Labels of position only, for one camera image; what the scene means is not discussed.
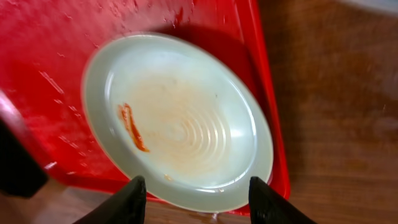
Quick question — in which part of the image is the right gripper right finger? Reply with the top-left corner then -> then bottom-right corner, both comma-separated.
249,176 -> 316,224

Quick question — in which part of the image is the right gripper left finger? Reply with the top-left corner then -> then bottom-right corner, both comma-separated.
73,175 -> 147,224

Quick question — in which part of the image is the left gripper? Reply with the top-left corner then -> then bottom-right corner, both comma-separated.
0,121 -> 49,198

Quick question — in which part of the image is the white plate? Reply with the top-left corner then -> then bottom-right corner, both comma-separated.
82,33 -> 274,213

